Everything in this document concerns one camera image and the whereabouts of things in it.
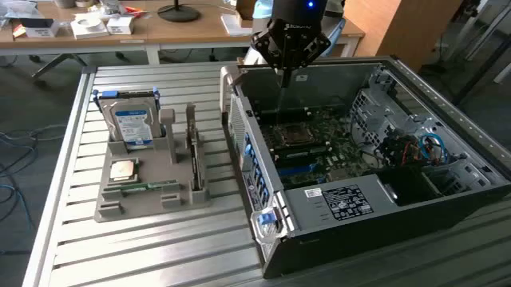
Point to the CPU socket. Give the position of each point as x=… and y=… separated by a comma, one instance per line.
x=297, y=134

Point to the green RAM stick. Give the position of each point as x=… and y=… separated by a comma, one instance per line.
x=138, y=186

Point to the grey power supply unit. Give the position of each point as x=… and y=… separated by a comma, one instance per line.
x=310, y=209

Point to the graphics card with metal bracket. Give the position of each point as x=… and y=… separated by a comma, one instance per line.
x=196, y=155

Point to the silver disk bay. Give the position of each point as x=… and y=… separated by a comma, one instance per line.
x=459, y=176

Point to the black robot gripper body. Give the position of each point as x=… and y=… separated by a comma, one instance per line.
x=294, y=18

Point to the brown cardboard box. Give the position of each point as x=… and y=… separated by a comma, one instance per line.
x=244, y=9

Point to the white box with black lid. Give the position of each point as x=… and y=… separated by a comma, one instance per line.
x=40, y=28

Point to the small white labelled box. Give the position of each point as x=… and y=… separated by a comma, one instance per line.
x=118, y=26

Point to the flat white box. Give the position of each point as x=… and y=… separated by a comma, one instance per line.
x=89, y=33

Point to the open black PC case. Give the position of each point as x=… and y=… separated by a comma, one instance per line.
x=359, y=239

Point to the grey parts rack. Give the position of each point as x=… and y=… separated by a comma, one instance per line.
x=158, y=179

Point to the green motherboard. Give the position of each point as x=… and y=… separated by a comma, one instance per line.
x=343, y=140

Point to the wooden cabinet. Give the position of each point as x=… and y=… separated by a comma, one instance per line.
x=399, y=30

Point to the white paper stack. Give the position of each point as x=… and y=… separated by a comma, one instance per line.
x=234, y=27

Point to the wooden desk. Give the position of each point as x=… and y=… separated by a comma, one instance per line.
x=178, y=33

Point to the beige tape roll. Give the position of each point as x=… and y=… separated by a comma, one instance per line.
x=84, y=3

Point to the black lamp base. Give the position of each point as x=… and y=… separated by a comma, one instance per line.
x=177, y=15

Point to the hard disk with blue caddy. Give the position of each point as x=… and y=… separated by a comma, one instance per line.
x=130, y=125

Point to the silver CPU chip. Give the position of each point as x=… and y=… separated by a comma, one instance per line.
x=121, y=170

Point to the grey cup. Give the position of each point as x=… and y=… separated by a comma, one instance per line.
x=64, y=3

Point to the white tape roll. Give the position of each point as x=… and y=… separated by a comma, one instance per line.
x=88, y=24

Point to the blue expansion slot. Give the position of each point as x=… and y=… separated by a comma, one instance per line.
x=294, y=171

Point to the installed black RAM stick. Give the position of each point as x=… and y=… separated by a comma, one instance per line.
x=302, y=154

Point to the silver drive cage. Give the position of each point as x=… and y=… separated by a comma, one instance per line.
x=375, y=116

